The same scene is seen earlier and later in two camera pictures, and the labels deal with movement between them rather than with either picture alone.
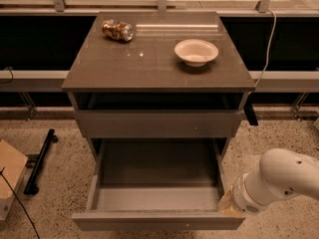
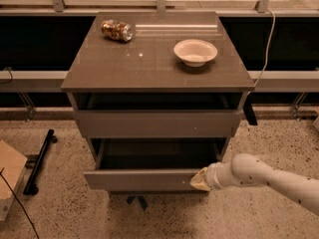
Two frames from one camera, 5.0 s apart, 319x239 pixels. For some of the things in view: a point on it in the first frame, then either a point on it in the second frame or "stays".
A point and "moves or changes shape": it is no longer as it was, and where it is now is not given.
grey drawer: [157, 184] moves or changes shape
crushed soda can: [118, 30] stays
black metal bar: [30, 188] stays
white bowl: [196, 52] stays
